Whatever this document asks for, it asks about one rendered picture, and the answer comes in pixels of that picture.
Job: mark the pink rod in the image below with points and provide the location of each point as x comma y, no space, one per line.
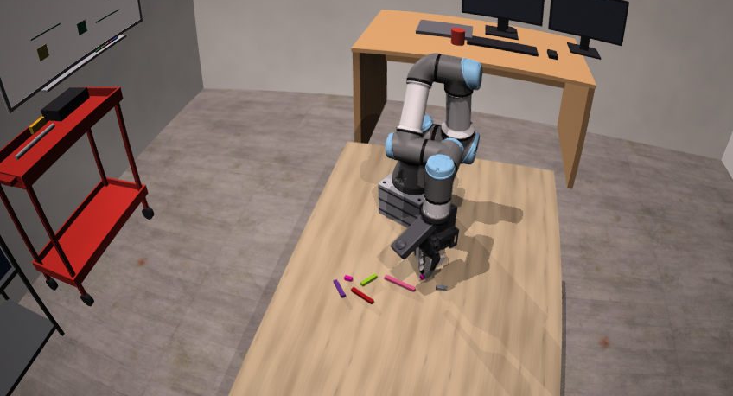
400,283

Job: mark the purple rod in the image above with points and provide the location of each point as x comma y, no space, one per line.
338,287

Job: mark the red rod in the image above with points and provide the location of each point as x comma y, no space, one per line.
362,295

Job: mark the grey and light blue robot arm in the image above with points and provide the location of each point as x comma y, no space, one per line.
460,76

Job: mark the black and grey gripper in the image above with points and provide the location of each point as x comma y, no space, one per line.
445,231

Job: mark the lime green rod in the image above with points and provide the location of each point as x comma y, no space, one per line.
368,280

